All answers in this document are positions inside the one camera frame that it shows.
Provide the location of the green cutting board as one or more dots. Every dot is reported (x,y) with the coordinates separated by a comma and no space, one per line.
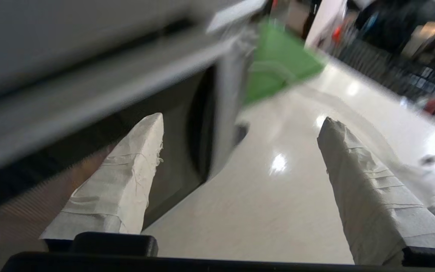
(285,49)

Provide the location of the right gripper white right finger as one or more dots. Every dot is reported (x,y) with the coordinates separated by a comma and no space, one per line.
(372,204)

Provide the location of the black glass microwave door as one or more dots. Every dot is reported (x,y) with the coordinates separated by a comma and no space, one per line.
(89,94)

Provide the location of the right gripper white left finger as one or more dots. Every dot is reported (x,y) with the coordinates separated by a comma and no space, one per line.
(119,189)

